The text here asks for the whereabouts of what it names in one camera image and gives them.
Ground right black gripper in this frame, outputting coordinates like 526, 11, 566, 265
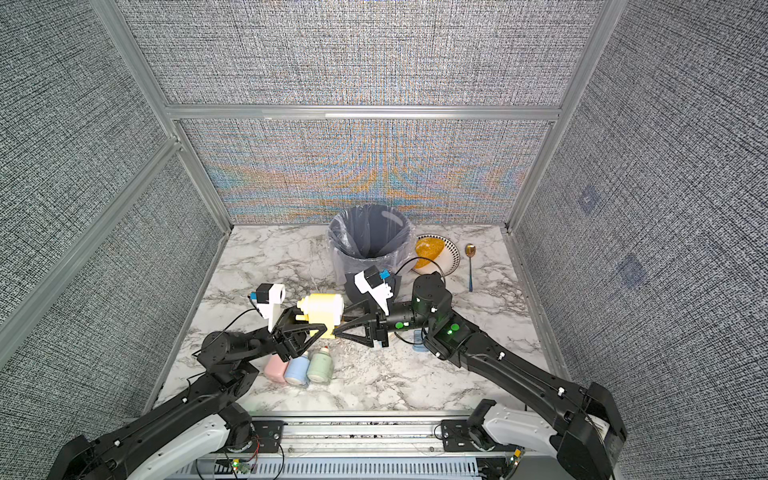
341, 296, 443, 352

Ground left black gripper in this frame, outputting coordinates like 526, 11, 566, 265
241, 309, 328, 368

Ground yellow pencil sharpener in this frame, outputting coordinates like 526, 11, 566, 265
296, 293, 345, 339

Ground clear blue shavings tray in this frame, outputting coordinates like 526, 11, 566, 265
412, 330, 428, 352

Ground dark grey trash bin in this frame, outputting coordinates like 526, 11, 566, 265
329, 204, 416, 304

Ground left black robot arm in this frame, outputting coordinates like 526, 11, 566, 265
47, 307, 327, 479

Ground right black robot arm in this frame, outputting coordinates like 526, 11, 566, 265
333, 268, 628, 479

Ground light blue pencil sharpener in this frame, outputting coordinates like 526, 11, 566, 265
283, 352, 311, 387

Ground left pink pencil sharpener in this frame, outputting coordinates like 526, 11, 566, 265
263, 354, 289, 384

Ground green pencil sharpener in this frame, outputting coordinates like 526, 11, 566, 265
307, 346, 334, 384

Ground clear plastic bin liner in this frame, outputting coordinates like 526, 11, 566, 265
327, 204, 419, 286

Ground yellow white patterned bowl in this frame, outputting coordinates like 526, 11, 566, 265
412, 234, 461, 276

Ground gold blue spoon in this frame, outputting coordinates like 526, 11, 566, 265
464, 244, 477, 292

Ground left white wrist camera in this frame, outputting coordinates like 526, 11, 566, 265
249, 283, 286, 332

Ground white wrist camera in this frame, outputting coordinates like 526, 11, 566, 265
353, 266, 397, 316
249, 283, 286, 332

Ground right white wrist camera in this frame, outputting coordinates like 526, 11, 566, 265
353, 266, 397, 316

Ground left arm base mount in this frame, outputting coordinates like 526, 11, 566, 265
224, 419, 285, 453

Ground aluminium front rail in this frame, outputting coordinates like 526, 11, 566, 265
119, 413, 613, 462

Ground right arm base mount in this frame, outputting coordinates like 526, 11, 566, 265
433, 420, 525, 453

